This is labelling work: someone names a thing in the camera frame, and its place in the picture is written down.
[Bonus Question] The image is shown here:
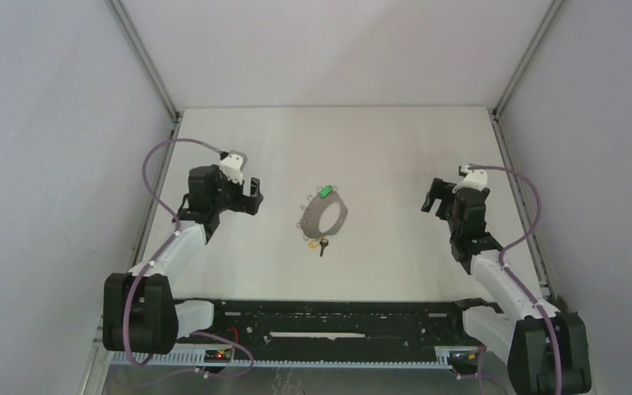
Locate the right aluminium frame post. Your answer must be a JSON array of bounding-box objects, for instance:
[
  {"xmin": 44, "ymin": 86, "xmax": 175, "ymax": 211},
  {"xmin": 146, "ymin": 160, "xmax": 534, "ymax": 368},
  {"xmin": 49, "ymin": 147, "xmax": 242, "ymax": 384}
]
[{"xmin": 491, "ymin": 0, "xmax": 568, "ymax": 118}]

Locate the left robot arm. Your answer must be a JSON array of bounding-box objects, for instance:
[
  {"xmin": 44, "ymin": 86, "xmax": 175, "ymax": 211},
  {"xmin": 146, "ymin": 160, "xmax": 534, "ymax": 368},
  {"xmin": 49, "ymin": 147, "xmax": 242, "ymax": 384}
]
[{"xmin": 102, "ymin": 165, "xmax": 263, "ymax": 355}]

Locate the white cable duct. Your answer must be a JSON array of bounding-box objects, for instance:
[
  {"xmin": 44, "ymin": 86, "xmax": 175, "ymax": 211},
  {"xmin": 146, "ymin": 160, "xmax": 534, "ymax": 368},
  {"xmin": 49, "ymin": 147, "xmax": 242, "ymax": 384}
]
[{"xmin": 105, "ymin": 348, "xmax": 453, "ymax": 370}]

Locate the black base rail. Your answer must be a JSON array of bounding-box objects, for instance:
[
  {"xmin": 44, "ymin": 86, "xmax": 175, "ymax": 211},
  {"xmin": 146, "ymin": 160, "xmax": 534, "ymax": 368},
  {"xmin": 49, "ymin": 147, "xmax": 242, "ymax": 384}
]
[{"xmin": 207, "ymin": 298, "xmax": 499, "ymax": 365}]

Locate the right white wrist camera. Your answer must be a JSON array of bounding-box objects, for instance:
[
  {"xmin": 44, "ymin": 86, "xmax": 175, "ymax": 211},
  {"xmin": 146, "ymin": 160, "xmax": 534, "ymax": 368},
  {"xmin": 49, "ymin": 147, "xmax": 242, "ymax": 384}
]
[{"xmin": 452, "ymin": 164, "xmax": 488, "ymax": 194}]

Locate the aluminium frame post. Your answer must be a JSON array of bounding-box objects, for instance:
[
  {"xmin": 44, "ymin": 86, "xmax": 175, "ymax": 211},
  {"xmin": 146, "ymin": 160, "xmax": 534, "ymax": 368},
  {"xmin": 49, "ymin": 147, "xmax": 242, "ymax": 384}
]
[
  {"xmin": 491, "ymin": 0, "xmax": 568, "ymax": 118},
  {"xmin": 105, "ymin": 0, "xmax": 180, "ymax": 123}
]

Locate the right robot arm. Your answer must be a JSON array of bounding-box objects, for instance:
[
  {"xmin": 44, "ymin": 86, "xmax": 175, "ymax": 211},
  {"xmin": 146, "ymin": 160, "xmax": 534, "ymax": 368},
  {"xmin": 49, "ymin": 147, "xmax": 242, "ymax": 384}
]
[{"xmin": 421, "ymin": 174, "xmax": 593, "ymax": 394}]

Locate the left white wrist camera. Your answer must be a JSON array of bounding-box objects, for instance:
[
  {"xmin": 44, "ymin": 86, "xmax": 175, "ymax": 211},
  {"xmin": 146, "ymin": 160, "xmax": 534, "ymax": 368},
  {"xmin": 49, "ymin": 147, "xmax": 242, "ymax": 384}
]
[{"xmin": 219, "ymin": 151, "xmax": 248, "ymax": 184}]

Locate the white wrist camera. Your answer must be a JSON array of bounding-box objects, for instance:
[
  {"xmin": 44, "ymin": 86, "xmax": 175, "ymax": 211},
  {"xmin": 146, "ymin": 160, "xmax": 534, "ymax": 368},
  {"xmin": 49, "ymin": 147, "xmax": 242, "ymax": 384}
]
[
  {"xmin": 219, "ymin": 151, "xmax": 248, "ymax": 184},
  {"xmin": 452, "ymin": 164, "xmax": 488, "ymax": 194}
]

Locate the left aluminium frame post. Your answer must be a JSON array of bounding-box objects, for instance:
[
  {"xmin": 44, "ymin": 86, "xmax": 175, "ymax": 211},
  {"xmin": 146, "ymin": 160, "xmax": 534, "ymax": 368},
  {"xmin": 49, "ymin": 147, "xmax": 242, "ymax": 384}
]
[{"xmin": 105, "ymin": 0, "xmax": 180, "ymax": 123}]

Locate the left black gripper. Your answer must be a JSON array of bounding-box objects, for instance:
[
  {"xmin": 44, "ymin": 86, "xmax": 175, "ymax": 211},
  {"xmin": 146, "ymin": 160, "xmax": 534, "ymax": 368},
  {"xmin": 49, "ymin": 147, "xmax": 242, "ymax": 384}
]
[{"xmin": 210, "ymin": 165, "xmax": 262, "ymax": 216}]

